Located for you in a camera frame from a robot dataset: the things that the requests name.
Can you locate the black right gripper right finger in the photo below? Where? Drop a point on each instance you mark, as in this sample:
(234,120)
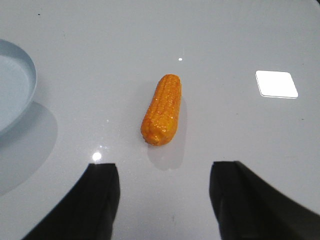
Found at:
(248,208)

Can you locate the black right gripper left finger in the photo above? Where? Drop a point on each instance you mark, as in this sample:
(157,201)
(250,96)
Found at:
(88,210)

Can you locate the orange toy corn cob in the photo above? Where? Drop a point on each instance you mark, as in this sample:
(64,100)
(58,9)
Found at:
(160,122)

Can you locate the light blue round plate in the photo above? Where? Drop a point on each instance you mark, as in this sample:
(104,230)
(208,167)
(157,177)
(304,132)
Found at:
(18,83)

